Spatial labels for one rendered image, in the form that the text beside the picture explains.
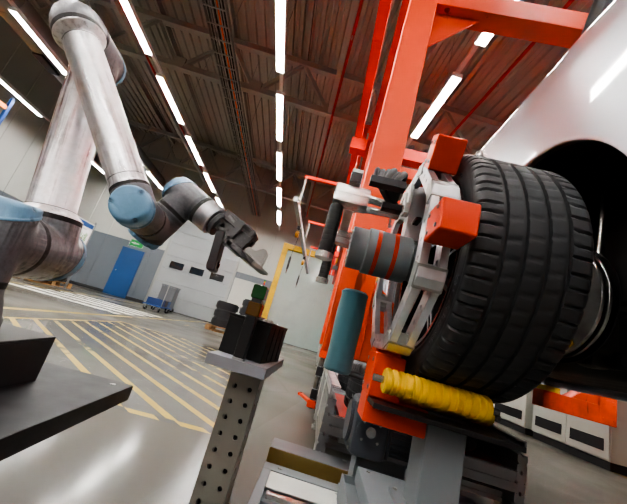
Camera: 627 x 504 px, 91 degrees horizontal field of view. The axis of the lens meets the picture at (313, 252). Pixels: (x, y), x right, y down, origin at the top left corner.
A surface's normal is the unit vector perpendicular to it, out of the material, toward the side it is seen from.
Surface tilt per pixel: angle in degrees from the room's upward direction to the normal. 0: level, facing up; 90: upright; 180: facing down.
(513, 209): 79
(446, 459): 90
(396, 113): 90
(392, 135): 90
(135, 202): 96
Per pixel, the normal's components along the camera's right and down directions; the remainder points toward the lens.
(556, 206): 0.06, -0.52
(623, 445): 0.11, -0.24
